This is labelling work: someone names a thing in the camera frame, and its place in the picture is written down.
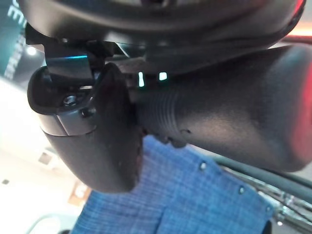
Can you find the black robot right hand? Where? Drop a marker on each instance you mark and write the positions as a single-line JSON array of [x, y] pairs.
[[102, 151]]

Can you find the wheelchair wheel with spokes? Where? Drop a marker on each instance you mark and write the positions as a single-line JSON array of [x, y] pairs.
[[280, 181]]

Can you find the small orange floor object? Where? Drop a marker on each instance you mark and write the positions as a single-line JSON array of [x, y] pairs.
[[79, 195]]

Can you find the teal sign with white letters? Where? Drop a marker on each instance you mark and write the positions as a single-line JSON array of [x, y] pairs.
[[9, 36]]

